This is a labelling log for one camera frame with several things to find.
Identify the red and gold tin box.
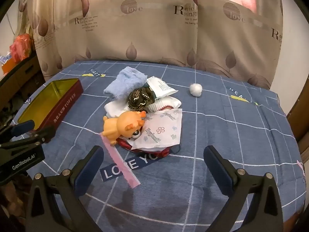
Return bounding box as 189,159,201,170
18,78,84,143

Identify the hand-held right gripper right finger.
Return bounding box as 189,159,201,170
203,145,284,232

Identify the wooden furniture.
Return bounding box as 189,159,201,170
286,77,309,155

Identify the white cotton ball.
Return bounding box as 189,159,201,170
189,83,203,97

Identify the light blue fluffy sock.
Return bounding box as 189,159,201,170
103,68,148,101

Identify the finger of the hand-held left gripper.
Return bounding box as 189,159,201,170
0,125,57,151
0,119,36,142

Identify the beige leaf printed curtain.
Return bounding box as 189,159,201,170
14,0,285,90

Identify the white floral printed packet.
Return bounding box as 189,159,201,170
130,109,183,150

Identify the white tissue packet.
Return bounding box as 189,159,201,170
145,76,178,99

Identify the brown checked cloth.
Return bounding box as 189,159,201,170
127,87,155,111

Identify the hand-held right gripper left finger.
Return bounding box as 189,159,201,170
25,145,104,232

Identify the white knit glove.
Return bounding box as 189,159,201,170
146,96,182,113

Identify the orange plastic bag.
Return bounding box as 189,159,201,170
10,34,33,61

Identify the orange toy pig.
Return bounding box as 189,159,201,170
103,111,147,147

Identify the orange box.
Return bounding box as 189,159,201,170
1,57,19,76

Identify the blue checked bedsheet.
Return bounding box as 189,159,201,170
11,59,305,232

